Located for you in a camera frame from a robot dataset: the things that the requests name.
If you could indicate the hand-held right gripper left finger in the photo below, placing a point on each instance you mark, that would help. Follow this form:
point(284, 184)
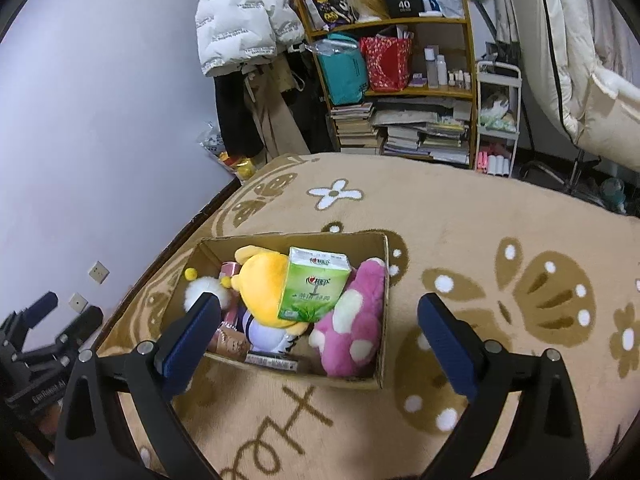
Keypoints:
point(192, 344)

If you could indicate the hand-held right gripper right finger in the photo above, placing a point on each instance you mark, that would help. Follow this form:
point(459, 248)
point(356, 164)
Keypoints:
point(445, 344)

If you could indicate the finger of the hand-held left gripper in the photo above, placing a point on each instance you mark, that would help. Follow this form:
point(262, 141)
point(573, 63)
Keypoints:
point(42, 305)
point(82, 322)

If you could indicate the pink tissue packet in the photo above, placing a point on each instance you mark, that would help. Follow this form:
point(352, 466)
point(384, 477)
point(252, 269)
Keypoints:
point(230, 269)

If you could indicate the yellow plush dog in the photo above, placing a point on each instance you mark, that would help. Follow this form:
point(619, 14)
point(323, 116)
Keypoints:
point(265, 285)

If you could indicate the pink plush toy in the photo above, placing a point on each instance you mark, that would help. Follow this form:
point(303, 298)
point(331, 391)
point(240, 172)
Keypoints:
point(365, 290)

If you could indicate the cardboard box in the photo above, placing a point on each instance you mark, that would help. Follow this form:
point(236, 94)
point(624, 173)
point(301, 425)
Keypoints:
point(225, 250)

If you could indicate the green tissue packet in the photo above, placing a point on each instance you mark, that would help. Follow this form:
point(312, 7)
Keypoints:
point(312, 285)

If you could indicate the purple and white plush toy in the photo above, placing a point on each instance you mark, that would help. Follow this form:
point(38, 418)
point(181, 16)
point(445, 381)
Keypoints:
point(267, 336)

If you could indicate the pink and white rolls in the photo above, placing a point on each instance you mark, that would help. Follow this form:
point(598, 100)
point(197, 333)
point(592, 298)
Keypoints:
point(492, 162)

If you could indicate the pile of small packets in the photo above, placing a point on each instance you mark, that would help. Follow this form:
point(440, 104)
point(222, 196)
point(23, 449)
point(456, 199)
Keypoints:
point(230, 157)

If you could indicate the metal chair stand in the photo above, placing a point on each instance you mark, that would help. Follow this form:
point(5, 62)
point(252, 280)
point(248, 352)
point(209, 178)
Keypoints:
point(575, 172)

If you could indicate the stack of books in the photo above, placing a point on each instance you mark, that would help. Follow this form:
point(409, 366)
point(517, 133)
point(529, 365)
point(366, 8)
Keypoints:
point(405, 132)

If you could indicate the black hanging coat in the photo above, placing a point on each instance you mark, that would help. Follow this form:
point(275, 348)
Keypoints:
point(237, 110)

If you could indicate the white plush cat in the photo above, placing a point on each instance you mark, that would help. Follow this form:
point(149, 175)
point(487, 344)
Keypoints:
point(496, 106)

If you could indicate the white trolley cart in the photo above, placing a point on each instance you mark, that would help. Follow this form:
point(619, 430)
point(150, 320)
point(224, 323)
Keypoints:
point(519, 110)

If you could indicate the beige hanging coat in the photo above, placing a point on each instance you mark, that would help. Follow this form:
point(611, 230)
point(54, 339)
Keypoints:
point(280, 110)

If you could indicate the row of cosmetic bottles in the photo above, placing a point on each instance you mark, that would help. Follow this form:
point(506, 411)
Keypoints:
point(440, 70)

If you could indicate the red gift bag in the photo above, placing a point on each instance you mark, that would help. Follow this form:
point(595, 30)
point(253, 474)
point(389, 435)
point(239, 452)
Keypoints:
point(385, 65)

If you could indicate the teal bag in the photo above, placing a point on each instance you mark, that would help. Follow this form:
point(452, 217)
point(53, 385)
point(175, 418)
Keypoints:
point(342, 77)

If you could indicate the wooden bookshelf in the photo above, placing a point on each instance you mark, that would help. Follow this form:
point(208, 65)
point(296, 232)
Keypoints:
point(467, 50)

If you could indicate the white duvet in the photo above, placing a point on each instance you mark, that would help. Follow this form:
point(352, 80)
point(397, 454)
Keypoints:
point(590, 60)

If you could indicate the white puffer jacket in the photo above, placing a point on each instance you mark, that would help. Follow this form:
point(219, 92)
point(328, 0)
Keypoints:
point(240, 15)

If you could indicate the black paper bag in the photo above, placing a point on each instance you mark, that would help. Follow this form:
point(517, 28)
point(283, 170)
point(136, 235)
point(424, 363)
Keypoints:
point(404, 0)

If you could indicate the black printed bag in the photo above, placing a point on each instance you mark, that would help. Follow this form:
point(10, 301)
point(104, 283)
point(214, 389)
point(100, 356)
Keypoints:
point(325, 0)

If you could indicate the wall socket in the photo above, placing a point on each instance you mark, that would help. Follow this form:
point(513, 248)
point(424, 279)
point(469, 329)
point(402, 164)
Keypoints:
point(98, 271)
point(78, 302)

